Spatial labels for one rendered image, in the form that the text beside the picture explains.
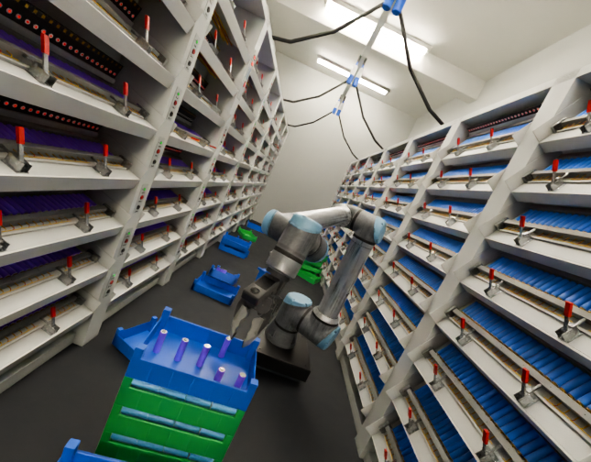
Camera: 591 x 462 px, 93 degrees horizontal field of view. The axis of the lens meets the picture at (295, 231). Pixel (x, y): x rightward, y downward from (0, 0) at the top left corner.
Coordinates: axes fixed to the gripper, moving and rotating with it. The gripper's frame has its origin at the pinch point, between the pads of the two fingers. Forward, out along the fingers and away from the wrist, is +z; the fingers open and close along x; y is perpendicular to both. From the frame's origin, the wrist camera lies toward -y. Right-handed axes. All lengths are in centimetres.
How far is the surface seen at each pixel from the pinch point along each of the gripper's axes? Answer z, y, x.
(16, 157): -15, -33, 52
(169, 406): 20.7, -4.8, 5.3
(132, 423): 28.7, -5.9, 10.9
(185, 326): 8.6, 7.3, 18.9
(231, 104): -87, 57, 95
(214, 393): 12.8, -2.5, -2.5
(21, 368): 50, 5, 61
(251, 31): -125, 45, 98
